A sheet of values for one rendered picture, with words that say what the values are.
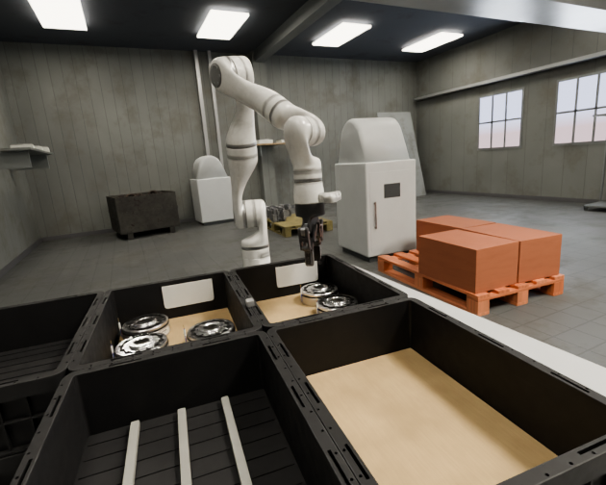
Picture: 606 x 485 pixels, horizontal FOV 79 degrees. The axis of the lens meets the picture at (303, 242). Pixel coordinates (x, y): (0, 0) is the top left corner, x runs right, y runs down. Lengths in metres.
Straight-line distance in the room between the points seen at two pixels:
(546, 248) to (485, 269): 0.61
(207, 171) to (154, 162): 1.28
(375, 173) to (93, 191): 6.07
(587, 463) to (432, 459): 0.18
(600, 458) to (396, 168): 3.95
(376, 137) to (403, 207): 0.84
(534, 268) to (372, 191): 1.72
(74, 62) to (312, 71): 5.01
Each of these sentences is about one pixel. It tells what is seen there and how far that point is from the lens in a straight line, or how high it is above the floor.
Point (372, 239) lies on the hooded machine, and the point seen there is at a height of 0.28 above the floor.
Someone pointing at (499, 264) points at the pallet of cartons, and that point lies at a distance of 3.09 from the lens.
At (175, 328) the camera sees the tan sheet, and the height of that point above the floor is 0.83.
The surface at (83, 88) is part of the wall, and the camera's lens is 8.73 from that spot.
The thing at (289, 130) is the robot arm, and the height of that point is 1.27.
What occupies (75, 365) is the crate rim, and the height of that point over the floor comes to 0.93.
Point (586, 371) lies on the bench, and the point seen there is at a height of 0.70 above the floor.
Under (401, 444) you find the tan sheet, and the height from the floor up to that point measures 0.83.
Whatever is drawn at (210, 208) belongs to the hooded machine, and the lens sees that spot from 7.85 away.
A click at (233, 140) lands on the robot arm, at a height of 1.27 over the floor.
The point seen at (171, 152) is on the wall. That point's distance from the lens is 8.64.
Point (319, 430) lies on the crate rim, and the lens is 0.44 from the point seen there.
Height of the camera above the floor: 1.21
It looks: 13 degrees down
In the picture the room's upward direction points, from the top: 4 degrees counter-clockwise
